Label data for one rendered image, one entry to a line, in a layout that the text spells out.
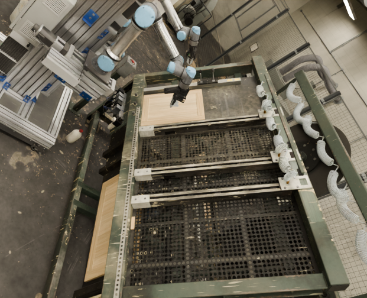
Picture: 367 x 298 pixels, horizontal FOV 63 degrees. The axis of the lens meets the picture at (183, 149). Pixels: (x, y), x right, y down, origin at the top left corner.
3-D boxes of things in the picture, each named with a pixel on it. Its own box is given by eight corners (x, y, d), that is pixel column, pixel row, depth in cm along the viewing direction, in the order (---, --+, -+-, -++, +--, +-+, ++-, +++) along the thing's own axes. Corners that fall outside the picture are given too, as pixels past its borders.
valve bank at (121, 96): (105, 92, 296) (121, 79, 286) (116, 101, 305) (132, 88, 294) (96, 127, 263) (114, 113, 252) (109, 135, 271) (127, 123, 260)
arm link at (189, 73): (187, 63, 204) (197, 68, 206) (180, 75, 212) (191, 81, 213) (185, 68, 199) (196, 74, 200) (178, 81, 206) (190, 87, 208)
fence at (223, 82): (144, 91, 297) (143, 88, 294) (240, 80, 290) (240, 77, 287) (144, 94, 293) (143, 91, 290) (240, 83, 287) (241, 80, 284)
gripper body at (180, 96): (182, 104, 220) (190, 91, 212) (172, 100, 217) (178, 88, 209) (182, 97, 225) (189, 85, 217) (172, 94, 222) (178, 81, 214)
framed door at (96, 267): (104, 184, 284) (102, 183, 283) (145, 159, 259) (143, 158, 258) (86, 282, 223) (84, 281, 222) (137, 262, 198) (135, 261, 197)
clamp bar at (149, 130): (140, 130, 258) (134, 109, 241) (279, 116, 250) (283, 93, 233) (140, 139, 252) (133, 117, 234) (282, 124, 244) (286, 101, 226)
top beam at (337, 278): (250, 64, 306) (251, 56, 299) (260, 63, 306) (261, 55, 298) (325, 292, 158) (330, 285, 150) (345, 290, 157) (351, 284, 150)
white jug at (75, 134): (66, 133, 309) (78, 124, 300) (74, 138, 315) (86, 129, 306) (64, 140, 302) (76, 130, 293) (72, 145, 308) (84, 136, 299)
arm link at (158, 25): (140, 3, 198) (174, 67, 223) (136, 7, 189) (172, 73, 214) (155, -6, 194) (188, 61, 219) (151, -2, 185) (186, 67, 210)
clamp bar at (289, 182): (134, 198, 211) (125, 178, 194) (304, 184, 203) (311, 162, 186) (133, 211, 205) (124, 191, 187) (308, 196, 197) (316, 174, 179)
